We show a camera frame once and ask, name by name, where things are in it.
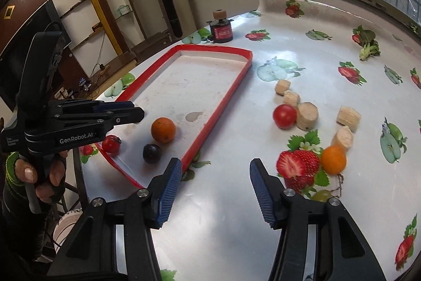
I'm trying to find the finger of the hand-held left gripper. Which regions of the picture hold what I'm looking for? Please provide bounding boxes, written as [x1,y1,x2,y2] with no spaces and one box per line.
[61,99,138,114]
[54,107,145,133]

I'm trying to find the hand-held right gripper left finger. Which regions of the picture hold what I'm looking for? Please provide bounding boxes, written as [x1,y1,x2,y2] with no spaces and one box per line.
[46,157,183,281]

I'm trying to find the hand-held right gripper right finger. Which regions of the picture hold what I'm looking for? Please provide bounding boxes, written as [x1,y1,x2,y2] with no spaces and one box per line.
[249,158,387,281]

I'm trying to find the red tomato with stem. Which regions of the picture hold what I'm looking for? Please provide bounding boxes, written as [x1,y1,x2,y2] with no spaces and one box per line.
[101,135,123,155]

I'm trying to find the orange mandarin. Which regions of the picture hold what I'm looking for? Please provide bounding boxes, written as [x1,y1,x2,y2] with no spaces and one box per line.
[151,117,177,143]
[320,145,347,175]

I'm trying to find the dark purple plum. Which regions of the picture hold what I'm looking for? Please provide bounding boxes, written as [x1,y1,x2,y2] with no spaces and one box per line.
[142,143,163,165]

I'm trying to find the green grape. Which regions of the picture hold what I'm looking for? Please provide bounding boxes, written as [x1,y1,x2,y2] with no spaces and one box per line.
[311,189,333,203]

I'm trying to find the red-edged white tray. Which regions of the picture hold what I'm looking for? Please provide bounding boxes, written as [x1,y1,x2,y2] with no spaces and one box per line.
[94,44,254,189]

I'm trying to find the large cork cylinder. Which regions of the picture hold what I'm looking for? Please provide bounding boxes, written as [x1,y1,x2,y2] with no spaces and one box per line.
[296,102,319,131]

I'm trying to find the small cork cylinder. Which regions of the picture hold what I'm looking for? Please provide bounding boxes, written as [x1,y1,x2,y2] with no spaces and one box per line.
[275,80,293,95]
[283,90,300,107]

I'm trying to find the person's left forearm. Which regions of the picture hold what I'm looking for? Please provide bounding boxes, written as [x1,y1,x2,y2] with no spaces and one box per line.
[0,182,56,268]

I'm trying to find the person's left hand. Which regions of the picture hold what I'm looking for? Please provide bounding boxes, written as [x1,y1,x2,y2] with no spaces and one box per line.
[5,149,69,204]

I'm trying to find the wooden television cabinet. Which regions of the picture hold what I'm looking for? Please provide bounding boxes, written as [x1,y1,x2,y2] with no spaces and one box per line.
[53,51,137,100]

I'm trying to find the fruit-print white tablecloth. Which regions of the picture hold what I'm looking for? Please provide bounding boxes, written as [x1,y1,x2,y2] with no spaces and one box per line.
[79,0,421,281]

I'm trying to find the wooden stool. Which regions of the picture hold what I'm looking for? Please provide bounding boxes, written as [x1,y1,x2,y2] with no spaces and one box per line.
[132,32,172,62]

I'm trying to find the pale round stool seat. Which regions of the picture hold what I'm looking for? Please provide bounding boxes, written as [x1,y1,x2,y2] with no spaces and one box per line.
[53,209,83,252]

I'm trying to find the black television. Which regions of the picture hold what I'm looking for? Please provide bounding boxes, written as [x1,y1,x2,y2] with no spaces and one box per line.
[0,0,72,112]

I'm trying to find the dark jar with cork stopper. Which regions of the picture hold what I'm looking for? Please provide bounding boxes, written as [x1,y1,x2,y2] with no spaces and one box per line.
[209,10,234,44]

